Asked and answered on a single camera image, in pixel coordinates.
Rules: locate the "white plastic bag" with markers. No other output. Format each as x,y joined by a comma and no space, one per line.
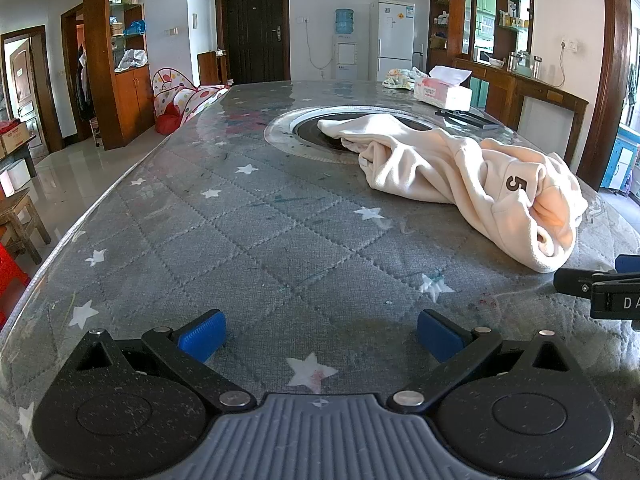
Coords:
132,60

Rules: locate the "round black hot plate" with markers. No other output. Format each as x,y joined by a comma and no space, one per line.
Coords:
312,135

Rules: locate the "wooden sideboard with shelves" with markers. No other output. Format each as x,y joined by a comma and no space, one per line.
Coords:
505,90

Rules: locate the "small wooden side table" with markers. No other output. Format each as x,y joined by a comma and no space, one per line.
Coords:
210,67

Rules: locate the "blue children's cabinet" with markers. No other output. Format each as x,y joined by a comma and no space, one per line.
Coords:
620,160

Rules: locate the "cardboard box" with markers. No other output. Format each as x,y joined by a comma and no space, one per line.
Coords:
15,135

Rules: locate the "white water dispenser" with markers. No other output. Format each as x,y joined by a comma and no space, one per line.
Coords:
345,55

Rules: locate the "glass jar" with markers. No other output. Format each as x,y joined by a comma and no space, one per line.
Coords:
537,67
513,61

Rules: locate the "blue plastic bag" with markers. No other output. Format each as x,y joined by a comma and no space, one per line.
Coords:
136,27

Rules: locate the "white plastic bin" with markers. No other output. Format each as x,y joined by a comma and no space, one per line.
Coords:
17,175

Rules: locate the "grey star quilted table mat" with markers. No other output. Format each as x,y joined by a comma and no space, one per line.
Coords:
250,240

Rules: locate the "pink white tissue box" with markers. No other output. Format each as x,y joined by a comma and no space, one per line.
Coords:
442,95

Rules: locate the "white microwave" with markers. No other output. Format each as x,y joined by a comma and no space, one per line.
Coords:
482,55

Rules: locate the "dark hanging coats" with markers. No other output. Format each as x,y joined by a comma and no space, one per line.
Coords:
84,85

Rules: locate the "red plastic stool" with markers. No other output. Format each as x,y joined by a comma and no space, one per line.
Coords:
7,270

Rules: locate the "cream sweatshirt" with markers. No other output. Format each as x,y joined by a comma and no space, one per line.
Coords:
450,175

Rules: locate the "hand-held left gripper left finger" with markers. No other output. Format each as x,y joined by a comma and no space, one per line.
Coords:
202,335

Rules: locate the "blue water bottle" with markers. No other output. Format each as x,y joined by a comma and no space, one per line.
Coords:
344,21

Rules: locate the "white refrigerator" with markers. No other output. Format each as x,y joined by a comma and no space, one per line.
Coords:
392,40

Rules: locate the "polka dot play tent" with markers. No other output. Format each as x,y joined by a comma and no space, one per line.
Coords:
170,87

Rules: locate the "dark wooden entrance door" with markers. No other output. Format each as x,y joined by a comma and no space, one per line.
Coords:
255,25

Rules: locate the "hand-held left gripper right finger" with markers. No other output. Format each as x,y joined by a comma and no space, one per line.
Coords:
440,335

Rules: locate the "small patterned cloth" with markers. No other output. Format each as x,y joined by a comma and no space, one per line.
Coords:
400,79

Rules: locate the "wooden stool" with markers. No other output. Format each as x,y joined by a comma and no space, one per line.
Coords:
20,210

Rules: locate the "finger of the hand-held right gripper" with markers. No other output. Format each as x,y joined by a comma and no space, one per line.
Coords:
629,263
572,281

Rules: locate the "tall wooden display cabinet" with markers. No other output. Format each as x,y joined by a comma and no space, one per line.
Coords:
132,95

